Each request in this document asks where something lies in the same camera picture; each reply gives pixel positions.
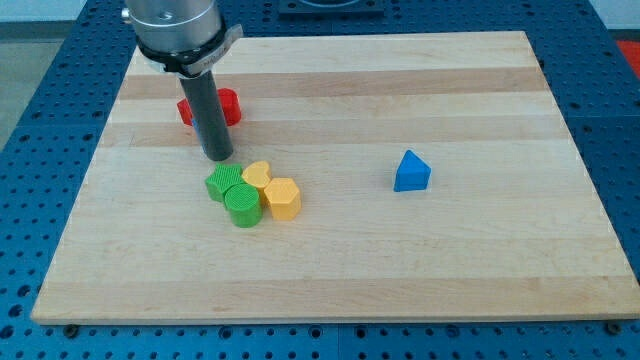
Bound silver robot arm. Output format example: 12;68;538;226
121;0;223;53

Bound blue triangle block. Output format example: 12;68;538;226
393;150;432;192

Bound blue cube block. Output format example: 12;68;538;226
191;118;200;141

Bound yellow hexagon block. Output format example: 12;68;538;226
264;178;301;221

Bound yellow heart block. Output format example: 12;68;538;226
241;161;272;206

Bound green cylinder block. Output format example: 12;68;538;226
224;183;263;228

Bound green star block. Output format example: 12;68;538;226
204;163;244;203

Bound wooden board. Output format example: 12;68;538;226
31;31;639;325

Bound red block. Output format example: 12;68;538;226
177;88;242;126

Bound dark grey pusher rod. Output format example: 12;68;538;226
180;71;233;161

